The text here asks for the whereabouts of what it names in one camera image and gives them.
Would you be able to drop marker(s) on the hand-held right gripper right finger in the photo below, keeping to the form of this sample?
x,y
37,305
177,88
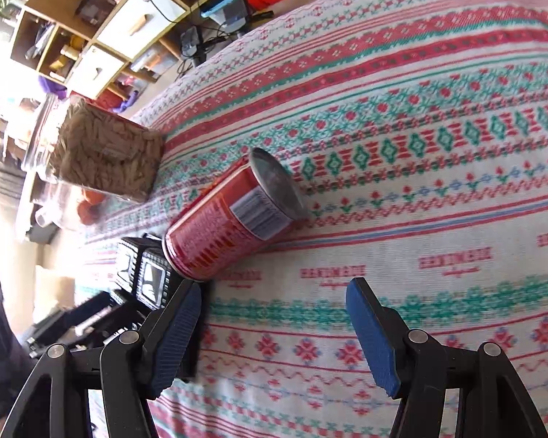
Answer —
x,y
374,342

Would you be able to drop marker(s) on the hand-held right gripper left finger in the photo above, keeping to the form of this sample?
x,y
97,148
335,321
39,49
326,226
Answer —
x,y
178,337

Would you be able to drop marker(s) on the red drink can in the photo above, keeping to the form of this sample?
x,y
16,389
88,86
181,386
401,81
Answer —
x,y
219,228

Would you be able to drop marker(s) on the black plastic tray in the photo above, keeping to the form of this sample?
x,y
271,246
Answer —
x,y
150,273

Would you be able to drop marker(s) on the small orange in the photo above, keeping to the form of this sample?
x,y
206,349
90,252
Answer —
x,y
86,214
93,196

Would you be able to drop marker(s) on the patterned red and green tablecloth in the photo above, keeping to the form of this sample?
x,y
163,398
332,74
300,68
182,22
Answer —
x,y
392,169

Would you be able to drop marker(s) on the clear jar of sunflower seeds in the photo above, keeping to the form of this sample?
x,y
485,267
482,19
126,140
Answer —
x,y
109,155

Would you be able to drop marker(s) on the long wooden cabinet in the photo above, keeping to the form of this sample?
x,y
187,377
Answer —
x,y
137,23

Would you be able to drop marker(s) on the wooden shelf unit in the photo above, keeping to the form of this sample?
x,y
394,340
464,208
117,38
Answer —
x,y
50,32

